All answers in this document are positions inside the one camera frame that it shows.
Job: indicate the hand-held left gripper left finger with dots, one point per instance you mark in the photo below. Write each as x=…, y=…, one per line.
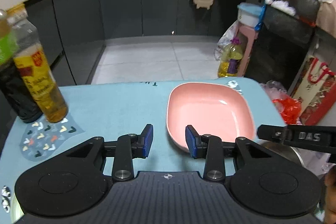
x=148, y=141

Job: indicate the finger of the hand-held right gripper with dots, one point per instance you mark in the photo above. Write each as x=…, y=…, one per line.
x=296, y=136

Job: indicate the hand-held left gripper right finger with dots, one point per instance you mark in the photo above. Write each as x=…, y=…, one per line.
x=191, y=142

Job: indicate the stainless steel bowl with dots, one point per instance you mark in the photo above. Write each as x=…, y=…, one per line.
x=288, y=155

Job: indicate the pink square bowl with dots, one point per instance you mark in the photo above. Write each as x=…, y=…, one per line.
x=207, y=111

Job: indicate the person's right hand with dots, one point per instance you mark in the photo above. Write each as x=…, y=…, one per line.
x=330, y=195

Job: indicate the red plastic bag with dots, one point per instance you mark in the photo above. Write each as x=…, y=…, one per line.
x=287, y=108

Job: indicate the red patterned gift bag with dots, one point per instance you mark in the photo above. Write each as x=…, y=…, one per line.
x=315, y=90

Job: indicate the blue printed tablecloth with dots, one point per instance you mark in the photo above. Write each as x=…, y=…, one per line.
x=110, y=108

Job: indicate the yellow cooking oil jug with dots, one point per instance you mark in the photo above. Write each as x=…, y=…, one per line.
x=229, y=61

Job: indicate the black mesh storage rack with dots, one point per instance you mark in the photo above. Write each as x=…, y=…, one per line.
x=286, y=29

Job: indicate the pink plastic stool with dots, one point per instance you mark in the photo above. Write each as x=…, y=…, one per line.
x=246, y=40

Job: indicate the patterned plastic bag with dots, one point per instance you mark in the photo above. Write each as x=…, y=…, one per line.
x=225, y=40

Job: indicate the oil bottle yellow label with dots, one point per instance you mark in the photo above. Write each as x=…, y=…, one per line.
x=46, y=92

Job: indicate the white container blue lid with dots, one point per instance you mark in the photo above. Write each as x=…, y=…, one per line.
x=249, y=14

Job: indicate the dark kitchen cabinets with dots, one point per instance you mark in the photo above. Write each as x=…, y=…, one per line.
x=118, y=6

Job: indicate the dark vinegar bottle green label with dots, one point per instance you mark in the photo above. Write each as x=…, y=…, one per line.
x=13, y=98

